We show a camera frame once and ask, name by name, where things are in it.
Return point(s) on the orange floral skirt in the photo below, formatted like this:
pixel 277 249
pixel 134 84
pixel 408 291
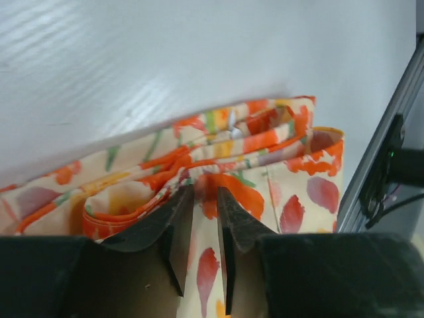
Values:
pixel 281 169

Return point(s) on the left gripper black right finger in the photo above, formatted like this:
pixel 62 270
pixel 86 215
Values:
pixel 314 275

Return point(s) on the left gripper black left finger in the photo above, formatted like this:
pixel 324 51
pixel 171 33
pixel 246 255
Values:
pixel 140 272

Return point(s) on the aluminium frame rail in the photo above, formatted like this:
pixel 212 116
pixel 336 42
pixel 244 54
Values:
pixel 407 101

